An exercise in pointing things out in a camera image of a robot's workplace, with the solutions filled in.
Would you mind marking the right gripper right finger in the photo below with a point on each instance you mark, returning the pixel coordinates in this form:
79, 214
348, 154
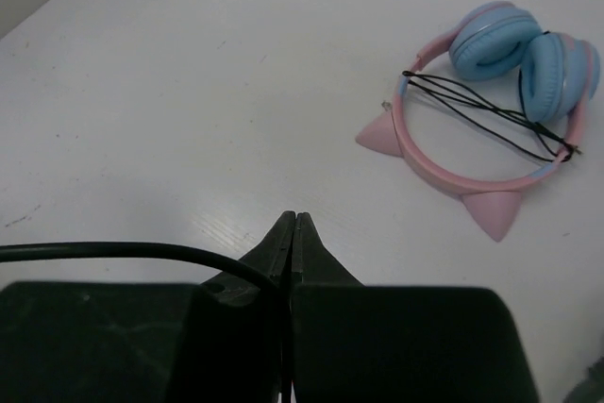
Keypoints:
359, 343

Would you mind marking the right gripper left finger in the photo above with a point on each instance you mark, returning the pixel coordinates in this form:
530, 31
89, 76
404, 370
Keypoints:
227, 339

